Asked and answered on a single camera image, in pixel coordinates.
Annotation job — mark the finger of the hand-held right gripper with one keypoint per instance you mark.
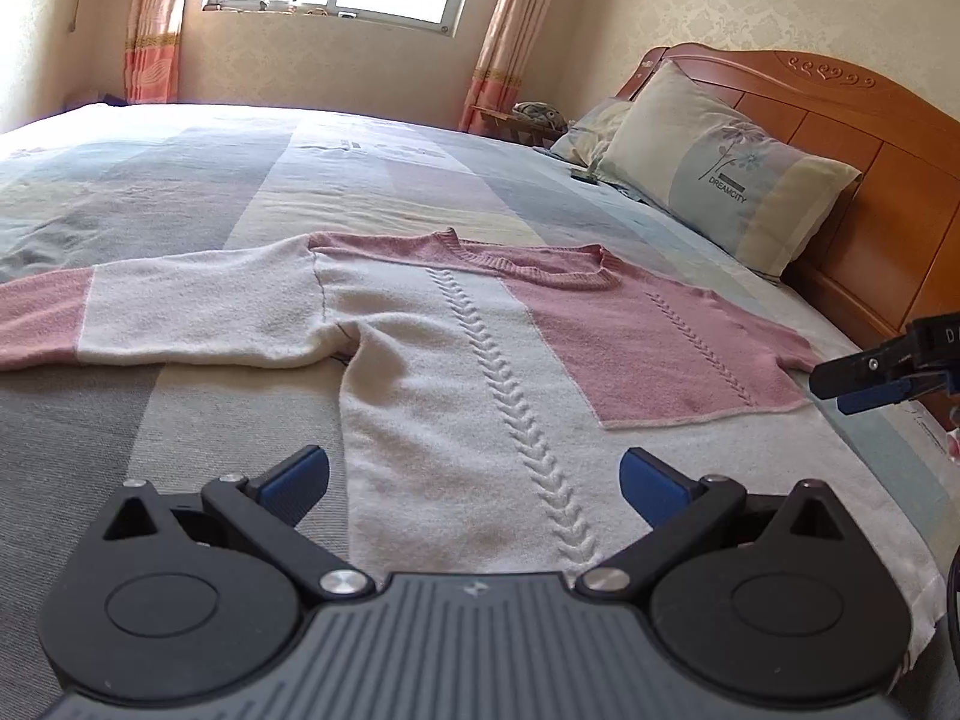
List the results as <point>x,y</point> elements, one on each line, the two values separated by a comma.
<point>855,371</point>
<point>877,396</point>

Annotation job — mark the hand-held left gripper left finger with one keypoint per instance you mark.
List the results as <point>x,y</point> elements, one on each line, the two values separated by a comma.
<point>296,484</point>

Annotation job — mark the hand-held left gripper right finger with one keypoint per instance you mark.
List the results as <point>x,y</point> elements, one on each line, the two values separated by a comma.
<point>652,491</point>

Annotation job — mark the pink and white knit sweater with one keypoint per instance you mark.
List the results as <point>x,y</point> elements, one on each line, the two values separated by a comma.
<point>450,390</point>

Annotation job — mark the pastel patchwork bed sheet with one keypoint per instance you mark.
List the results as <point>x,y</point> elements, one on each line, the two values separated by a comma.
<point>187,435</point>

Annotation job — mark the pastel flower print pillow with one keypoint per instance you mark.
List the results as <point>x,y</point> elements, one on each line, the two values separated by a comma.
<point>720,172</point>
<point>589,135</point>

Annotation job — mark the black phone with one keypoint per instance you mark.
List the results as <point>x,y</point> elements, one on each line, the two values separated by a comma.
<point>583,178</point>

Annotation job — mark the wooden nightstand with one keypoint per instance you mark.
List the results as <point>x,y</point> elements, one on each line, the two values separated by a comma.
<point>517,131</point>

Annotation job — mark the grey cloth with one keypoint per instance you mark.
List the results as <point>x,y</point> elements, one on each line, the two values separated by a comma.
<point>541,112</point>

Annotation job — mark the small dark object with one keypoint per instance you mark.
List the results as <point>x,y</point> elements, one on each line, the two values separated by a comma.
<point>112,99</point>

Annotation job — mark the orange striped curtain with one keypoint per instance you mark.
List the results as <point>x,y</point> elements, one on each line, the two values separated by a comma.
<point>510,37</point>
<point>157,22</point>

